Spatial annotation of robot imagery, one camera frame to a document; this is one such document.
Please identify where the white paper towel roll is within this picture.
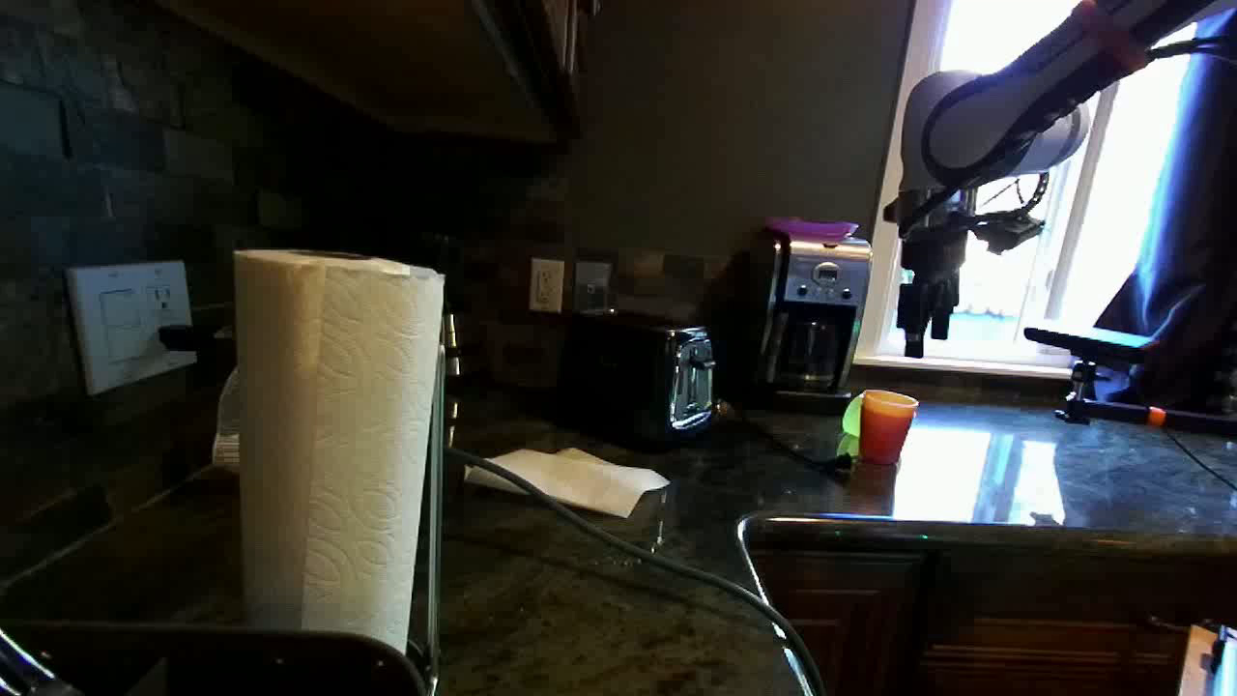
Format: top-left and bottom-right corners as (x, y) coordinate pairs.
(227, 247), (449, 653)

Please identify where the dark overhead cabinet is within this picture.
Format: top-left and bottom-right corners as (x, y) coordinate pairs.
(159, 0), (588, 147)

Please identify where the metal paper towel holder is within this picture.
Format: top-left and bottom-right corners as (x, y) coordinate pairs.
(404, 308), (463, 689)

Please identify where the black chrome toaster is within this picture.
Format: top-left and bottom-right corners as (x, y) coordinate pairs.
(561, 308), (717, 448)

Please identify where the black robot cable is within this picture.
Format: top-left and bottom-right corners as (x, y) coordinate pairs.
(1144, 33), (1237, 67)

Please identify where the black power cable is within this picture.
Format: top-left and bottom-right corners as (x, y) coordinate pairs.
(443, 446), (831, 696)

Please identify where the beige wall switch plate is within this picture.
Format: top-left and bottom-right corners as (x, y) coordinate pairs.
(525, 256), (570, 317)

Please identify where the silver black coffee maker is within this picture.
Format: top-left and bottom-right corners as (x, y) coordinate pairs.
(739, 223), (877, 414)

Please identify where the black power plug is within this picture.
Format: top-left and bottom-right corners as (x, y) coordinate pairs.
(153, 322), (236, 354)

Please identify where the grey wall outlet plate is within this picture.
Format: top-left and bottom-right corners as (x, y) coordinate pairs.
(570, 258), (619, 317)

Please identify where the white wall power outlet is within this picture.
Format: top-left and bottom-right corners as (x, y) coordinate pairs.
(60, 258), (199, 398)

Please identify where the white folded cloth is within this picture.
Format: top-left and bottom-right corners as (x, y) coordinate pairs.
(463, 446), (677, 523)

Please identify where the purple lid on coffee maker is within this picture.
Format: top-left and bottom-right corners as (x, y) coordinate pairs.
(765, 218), (863, 247)

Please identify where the black clamp stand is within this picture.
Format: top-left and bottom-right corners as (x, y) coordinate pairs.
(1019, 322), (1237, 437)

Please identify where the orange plastic cup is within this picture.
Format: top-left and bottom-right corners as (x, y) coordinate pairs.
(855, 387), (923, 472)

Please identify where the dark blue curtain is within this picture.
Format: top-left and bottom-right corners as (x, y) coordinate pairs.
(1091, 10), (1237, 414)

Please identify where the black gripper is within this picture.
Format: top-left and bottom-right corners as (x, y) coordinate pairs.
(892, 219), (968, 365)

